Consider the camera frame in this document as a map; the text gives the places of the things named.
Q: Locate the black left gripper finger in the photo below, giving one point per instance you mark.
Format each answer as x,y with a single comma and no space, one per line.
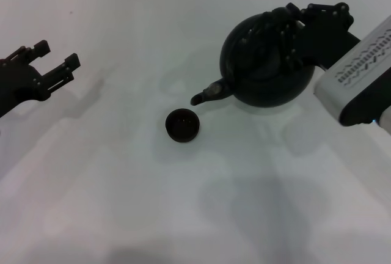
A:
62,70
38,49

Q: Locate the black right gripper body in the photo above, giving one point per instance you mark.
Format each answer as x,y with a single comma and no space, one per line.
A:
327,47

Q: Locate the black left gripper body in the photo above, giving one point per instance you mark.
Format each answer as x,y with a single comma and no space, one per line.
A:
18,83

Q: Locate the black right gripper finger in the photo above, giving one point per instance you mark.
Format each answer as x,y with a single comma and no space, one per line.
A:
327,12
288,44

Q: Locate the small dark teacup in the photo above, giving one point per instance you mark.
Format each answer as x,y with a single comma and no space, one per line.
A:
182,125

